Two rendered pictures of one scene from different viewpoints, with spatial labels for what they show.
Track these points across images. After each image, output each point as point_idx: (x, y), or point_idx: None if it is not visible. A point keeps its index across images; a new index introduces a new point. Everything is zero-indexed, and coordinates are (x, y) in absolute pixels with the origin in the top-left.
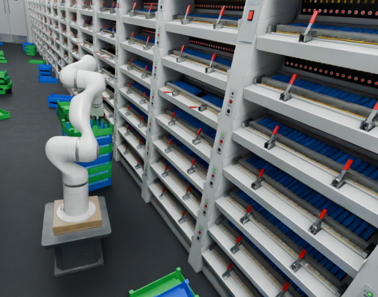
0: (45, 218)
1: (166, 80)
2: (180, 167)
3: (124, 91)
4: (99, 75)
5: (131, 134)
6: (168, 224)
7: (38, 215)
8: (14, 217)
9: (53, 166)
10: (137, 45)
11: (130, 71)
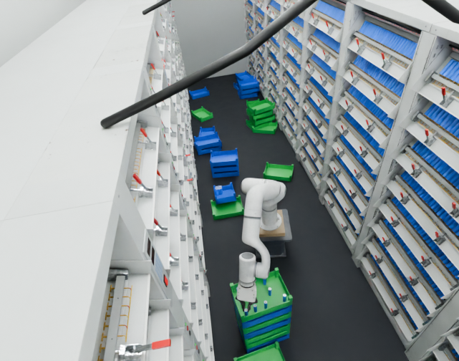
0: (288, 225)
1: None
2: (192, 205)
3: (195, 324)
4: (245, 178)
5: None
6: None
7: (305, 287)
8: (324, 288)
9: None
10: (170, 248)
11: (186, 281)
